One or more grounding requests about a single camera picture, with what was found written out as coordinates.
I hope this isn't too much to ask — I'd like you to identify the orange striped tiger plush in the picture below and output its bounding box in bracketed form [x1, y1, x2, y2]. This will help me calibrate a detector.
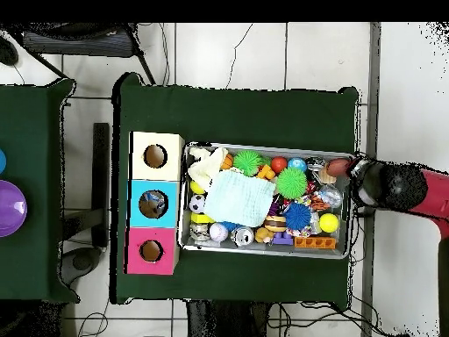
[310, 194, 331, 212]

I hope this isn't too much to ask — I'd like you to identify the orange toy building block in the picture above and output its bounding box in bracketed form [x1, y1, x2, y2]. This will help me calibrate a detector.
[255, 164, 275, 181]
[293, 236, 338, 251]

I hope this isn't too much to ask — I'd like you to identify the mint green cloth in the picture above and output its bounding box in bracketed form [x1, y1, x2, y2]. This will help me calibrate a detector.
[203, 168, 277, 228]

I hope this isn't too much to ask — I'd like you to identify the silver mesh bin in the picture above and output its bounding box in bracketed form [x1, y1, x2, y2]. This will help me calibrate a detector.
[177, 141, 355, 260]

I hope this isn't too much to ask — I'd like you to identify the wooden box with three holes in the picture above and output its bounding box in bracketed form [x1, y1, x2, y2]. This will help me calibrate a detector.
[123, 131, 186, 276]

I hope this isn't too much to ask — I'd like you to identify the yellow ball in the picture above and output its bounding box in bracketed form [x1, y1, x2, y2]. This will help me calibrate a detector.
[318, 212, 341, 234]

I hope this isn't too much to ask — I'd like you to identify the green spiky rubber ball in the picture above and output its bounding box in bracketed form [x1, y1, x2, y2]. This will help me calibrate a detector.
[275, 167, 309, 201]
[232, 149, 263, 177]

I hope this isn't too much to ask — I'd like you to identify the blue spiky rubber ball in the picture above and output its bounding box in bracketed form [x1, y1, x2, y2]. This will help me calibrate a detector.
[282, 202, 313, 232]

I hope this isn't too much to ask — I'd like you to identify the dark green tablecloth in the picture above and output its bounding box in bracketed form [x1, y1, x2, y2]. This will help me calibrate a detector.
[110, 71, 360, 305]
[0, 78, 80, 305]

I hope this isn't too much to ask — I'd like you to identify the cream cloth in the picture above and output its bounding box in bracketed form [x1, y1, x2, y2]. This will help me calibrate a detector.
[186, 146, 229, 192]

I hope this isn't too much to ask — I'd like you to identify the white toy baseball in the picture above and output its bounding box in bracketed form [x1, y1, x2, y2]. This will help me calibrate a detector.
[209, 222, 229, 243]

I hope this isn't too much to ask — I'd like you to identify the black and white soccer ball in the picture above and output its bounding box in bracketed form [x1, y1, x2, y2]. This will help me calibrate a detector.
[188, 193, 206, 214]

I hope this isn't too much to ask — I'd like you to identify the black chair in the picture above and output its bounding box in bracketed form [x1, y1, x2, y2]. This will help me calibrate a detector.
[6, 22, 157, 85]

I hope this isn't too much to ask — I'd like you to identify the purple bowl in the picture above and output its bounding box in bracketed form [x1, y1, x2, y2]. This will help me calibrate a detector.
[0, 179, 28, 239]

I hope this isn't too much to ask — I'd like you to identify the person's black shoe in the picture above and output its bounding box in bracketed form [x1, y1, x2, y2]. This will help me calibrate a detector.
[0, 35, 19, 67]

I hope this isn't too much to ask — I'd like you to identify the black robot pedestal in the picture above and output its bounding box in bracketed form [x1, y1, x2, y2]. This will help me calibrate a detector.
[185, 299, 271, 337]

